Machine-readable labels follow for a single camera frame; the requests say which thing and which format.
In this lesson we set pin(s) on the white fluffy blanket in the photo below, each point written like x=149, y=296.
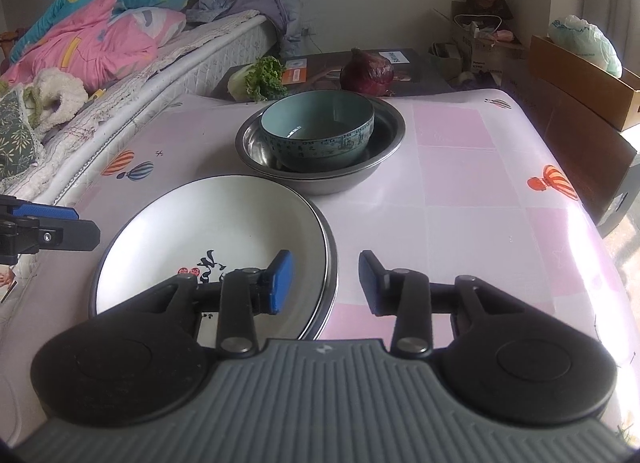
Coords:
x=60, y=93

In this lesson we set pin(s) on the pink printed quilt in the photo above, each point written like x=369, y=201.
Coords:
x=85, y=48

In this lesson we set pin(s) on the long cardboard tray box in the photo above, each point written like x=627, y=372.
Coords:
x=585, y=78

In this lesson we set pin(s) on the large steel plate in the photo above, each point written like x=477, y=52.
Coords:
x=337, y=268

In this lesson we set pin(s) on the white ceramic plate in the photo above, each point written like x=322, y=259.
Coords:
x=210, y=223

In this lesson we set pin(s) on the red onion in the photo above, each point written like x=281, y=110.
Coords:
x=367, y=73

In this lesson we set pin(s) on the grey crumpled garment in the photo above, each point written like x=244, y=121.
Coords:
x=250, y=3

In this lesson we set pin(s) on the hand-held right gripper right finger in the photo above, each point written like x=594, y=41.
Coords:
x=371, y=288

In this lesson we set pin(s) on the dark snack bag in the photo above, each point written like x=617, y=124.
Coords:
x=490, y=3

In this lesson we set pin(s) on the dark flat printed box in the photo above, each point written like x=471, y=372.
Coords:
x=320, y=70

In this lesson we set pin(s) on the pale green plastic bag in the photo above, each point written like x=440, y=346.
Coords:
x=585, y=43

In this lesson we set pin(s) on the small green box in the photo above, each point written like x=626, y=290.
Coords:
x=445, y=58

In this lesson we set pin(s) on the teal ceramic bowl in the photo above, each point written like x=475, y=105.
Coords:
x=320, y=148

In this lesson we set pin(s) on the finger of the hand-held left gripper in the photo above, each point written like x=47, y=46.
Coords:
x=55, y=235
x=45, y=213

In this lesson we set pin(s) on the green floral pillow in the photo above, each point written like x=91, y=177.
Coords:
x=17, y=138

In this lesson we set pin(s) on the brown wooden board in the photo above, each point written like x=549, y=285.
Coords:
x=565, y=143

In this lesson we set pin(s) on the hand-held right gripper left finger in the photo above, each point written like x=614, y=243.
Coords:
x=280, y=285

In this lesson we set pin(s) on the white embroidered bed mattress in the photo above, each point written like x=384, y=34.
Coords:
x=165, y=68

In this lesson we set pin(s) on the pink printed tablecloth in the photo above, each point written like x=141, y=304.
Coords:
x=475, y=223

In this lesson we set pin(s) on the grey plastic cabinet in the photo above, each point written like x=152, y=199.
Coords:
x=612, y=215

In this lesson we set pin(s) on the napa cabbage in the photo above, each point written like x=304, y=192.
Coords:
x=260, y=80

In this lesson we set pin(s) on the open cardboard box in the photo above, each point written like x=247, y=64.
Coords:
x=480, y=58

